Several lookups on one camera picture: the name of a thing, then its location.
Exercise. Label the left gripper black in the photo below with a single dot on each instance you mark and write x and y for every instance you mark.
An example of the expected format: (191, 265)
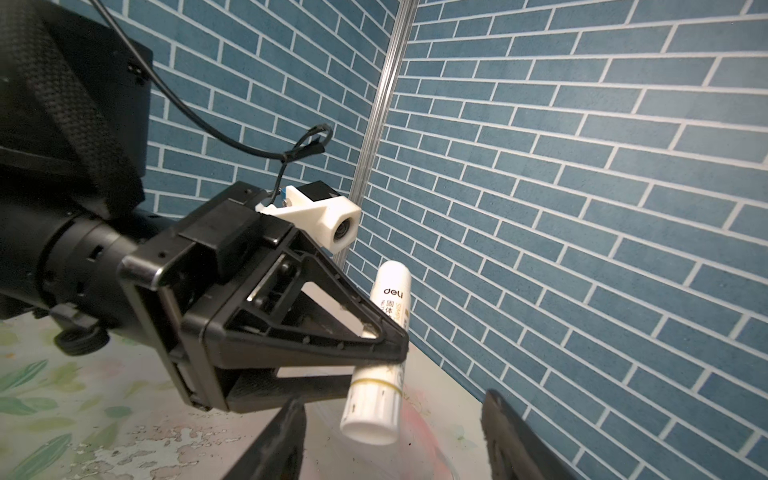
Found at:
(227, 293)

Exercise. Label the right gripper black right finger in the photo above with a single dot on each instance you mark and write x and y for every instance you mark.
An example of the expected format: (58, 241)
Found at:
(514, 450)

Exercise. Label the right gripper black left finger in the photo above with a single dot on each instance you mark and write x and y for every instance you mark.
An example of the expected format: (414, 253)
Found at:
(277, 453)

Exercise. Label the white glue stick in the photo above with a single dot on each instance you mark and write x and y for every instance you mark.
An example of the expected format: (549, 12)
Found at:
(372, 410)

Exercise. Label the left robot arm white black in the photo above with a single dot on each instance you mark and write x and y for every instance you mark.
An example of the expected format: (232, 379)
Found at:
(75, 101)

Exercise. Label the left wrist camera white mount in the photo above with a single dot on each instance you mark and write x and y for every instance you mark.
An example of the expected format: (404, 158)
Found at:
(329, 218)

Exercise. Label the left aluminium corner post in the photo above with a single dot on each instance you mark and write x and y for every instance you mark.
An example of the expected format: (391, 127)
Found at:
(382, 101)

